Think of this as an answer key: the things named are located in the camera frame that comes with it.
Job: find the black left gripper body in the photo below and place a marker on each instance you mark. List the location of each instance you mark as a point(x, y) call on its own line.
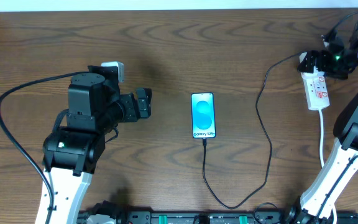
point(130, 106)

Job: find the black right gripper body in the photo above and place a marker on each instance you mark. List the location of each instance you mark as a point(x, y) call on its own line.
point(319, 61)

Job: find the blue Galaxy smartphone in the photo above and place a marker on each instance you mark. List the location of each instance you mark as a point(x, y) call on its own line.
point(203, 116)

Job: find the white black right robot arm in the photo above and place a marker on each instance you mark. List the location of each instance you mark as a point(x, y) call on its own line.
point(316, 204)

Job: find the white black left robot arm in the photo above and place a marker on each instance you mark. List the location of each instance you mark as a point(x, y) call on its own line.
point(77, 141)

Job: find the white USB charger plug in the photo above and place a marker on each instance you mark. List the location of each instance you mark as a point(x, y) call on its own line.
point(314, 75)

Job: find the white power strip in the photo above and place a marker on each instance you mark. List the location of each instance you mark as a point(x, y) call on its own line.
point(316, 93)

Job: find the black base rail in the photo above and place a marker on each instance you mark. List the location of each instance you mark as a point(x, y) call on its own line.
point(107, 212)

